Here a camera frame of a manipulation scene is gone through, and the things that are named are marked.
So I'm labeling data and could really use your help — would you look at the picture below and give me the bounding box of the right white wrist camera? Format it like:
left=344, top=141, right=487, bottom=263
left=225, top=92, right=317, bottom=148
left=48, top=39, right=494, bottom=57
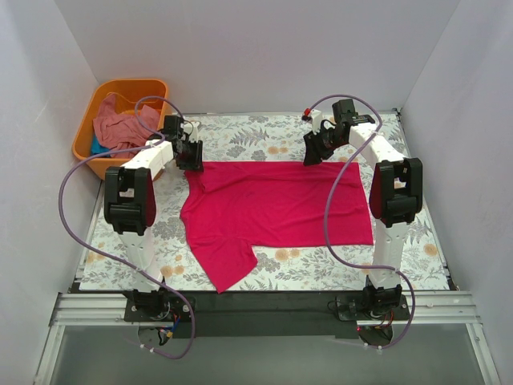
left=301, top=108, right=324, bottom=135

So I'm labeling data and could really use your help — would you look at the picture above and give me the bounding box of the orange plastic basket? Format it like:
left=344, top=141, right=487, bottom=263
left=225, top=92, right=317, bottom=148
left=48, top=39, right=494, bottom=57
left=71, top=79, right=172, bottom=179

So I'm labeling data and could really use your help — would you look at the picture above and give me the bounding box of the aluminium frame rail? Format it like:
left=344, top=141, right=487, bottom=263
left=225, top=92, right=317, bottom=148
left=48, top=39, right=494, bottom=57
left=34, top=290, right=500, bottom=384

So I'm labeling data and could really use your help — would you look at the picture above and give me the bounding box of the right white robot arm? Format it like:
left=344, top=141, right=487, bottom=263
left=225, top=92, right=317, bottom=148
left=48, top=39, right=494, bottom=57
left=301, top=94, right=423, bottom=321

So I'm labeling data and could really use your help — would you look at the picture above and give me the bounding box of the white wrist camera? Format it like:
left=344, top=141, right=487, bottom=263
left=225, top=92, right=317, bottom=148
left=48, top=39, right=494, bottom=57
left=182, top=120, right=201, bottom=143
left=301, top=108, right=324, bottom=135

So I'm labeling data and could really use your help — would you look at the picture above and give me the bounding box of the magenta t shirt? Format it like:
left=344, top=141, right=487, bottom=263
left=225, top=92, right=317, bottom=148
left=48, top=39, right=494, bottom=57
left=180, top=161, right=374, bottom=293

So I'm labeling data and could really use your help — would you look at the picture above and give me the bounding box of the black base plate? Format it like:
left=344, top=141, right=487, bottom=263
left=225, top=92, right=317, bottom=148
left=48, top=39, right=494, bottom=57
left=123, top=290, right=410, bottom=339

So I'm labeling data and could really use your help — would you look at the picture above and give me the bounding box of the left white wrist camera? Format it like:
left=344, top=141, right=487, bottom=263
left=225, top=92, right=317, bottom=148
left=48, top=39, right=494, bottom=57
left=182, top=120, right=201, bottom=143

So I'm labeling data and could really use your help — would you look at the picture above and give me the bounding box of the salmon pink t shirt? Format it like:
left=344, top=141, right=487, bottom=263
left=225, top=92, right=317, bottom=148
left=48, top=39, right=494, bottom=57
left=91, top=93, right=160, bottom=159

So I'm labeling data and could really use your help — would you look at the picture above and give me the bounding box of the teal garment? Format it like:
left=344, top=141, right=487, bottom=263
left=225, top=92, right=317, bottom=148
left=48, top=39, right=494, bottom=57
left=91, top=135, right=111, bottom=158

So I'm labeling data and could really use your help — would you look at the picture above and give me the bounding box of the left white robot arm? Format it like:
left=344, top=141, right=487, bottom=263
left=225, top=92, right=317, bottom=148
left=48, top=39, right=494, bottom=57
left=103, top=115, right=203, bottom=321

